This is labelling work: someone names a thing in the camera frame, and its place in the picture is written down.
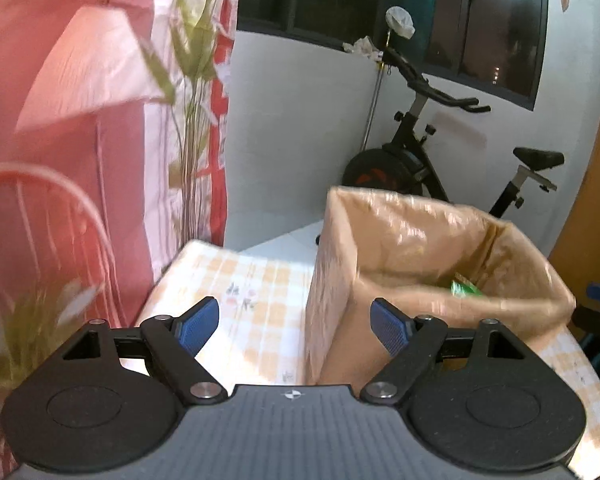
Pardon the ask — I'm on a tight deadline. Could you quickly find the pink curtain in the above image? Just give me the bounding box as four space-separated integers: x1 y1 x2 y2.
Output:
0 0 156 331

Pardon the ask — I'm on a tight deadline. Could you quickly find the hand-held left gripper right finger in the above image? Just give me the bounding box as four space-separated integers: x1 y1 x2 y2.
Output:
359 297 529 406

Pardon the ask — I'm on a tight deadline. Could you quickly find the tall artificial green plant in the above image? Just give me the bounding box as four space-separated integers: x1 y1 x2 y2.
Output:
140 0 241 251

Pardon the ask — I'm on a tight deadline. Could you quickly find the orange checked tablecloth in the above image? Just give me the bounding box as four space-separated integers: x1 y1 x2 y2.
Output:
130 240 600 480

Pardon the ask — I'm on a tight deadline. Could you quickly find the green snack packet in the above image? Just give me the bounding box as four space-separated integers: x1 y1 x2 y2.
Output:
450 274 485 298

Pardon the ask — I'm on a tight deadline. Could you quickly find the white crumpled cloth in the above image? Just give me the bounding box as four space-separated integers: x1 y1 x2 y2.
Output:
342 36 385 61

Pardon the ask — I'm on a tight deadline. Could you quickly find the black exercise bike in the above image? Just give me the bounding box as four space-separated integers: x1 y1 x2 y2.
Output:
342 47 566 221

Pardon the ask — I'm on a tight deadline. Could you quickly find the white plastic bag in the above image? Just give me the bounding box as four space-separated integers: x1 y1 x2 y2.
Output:
385 6 415 41

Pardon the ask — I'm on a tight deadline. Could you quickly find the brown handled tote bag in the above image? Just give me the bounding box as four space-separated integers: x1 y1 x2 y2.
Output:
304 186 577 386

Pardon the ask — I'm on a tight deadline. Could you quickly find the metal pole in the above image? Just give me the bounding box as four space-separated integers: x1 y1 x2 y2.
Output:
365 30 393 153

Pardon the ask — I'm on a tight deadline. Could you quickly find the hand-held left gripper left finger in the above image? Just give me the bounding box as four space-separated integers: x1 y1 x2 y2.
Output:
60 296 229 407

